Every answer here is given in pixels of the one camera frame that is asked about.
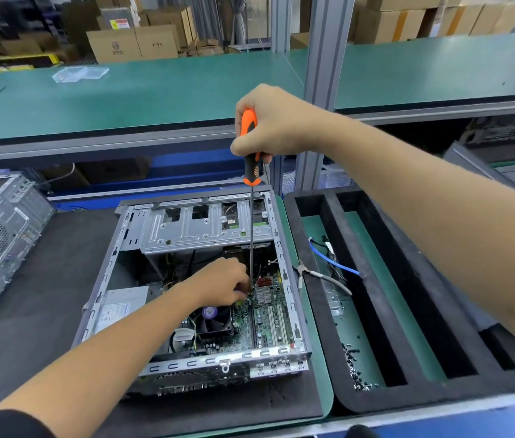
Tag person's left hand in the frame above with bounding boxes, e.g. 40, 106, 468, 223
179, 257, 252, 309

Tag small silver metal bracket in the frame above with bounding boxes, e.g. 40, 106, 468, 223
324, 287, 346, 317

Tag silver power supply unit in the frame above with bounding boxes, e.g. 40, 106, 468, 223
92, 284, 151, 336

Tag person's left forearm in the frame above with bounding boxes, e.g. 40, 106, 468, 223
0, 282, 203, 438

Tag black processor cooler fan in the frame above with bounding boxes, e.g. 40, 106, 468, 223
190, 304, 236, 339

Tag black work mat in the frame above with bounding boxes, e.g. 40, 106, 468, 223
0, 207, 324, 438

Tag pile of small black screws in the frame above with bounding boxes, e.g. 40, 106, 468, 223
342, 343, 380, 392

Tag grey handled cutting pliers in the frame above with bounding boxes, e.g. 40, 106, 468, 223
293, 263, 353, 297

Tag person's right hand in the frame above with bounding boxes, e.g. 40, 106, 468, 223
230, 84, 346, 165

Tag silver metal drive cage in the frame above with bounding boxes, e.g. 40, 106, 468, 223
140, 195, 275, 256

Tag cardboard box with round logo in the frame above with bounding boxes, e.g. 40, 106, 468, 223
86, 29, 142, 64

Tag stack of brown cardboard boxes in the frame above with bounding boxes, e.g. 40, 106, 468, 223
350, 0, 515, 45

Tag person's right forearm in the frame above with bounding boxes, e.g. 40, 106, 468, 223
326, 109, 515, 377

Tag open grey desktop computer case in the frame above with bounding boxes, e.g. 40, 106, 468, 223
72, 185, 312, 398

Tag blue data cable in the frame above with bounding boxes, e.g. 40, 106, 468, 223
308, 238, 363, 279

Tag green computer motherboard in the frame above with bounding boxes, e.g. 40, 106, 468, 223
173, 264, 296, 356

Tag grey computer side panel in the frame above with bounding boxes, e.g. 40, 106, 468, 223
442, 141, 515, 197

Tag plain brown cardboard box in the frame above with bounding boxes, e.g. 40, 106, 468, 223
135, 25, 180, 60

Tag thin aluminium frame post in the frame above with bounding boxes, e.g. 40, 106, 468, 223
270, 0, 294, 54

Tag black sleeve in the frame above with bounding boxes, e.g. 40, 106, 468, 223
0, 409, 57, 438

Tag orange black handled screwdriver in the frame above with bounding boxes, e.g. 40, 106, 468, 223
239, 109, 264, 294

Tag black foam sorting tray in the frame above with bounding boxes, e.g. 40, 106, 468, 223
283, 186, 515, 416

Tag clear plastic tray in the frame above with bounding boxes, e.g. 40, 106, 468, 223
51, 65, 110, 84

